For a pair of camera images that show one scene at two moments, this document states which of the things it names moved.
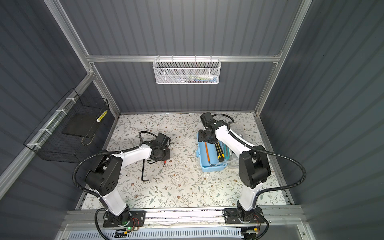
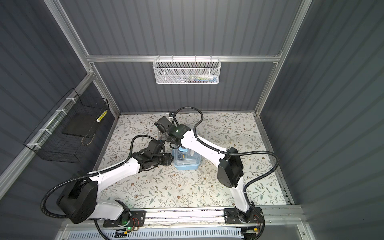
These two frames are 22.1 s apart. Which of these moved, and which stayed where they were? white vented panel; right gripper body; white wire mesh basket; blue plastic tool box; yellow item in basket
Moved: blue plastic tool box; right gripper body
Stayed: white vented panel; white wire mesh basket; yellow item in basket
